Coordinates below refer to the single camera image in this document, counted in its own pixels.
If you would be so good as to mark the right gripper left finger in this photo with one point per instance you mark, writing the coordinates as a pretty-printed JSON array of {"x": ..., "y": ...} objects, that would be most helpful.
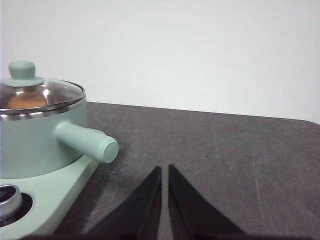
[{"x": 142, "y": 215}]

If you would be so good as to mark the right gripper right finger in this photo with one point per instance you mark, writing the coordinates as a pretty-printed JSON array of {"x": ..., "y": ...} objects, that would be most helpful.
[{"x": 190, "y": 217}]

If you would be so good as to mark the brown potato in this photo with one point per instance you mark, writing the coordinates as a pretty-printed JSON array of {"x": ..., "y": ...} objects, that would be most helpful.
[{"x": 27, "y": 101}]

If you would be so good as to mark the glass lid with green knob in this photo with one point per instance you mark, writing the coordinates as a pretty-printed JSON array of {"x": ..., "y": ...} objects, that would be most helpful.
[{"x": 22, "y": 70}]

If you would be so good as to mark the green breakfast maker base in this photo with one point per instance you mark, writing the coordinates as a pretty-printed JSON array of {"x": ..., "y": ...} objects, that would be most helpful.
[{"x": 55, "y": 190}]

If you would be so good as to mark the silver control knob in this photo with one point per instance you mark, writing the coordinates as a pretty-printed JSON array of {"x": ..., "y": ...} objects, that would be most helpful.
[{"x": 10, "y": 202}]

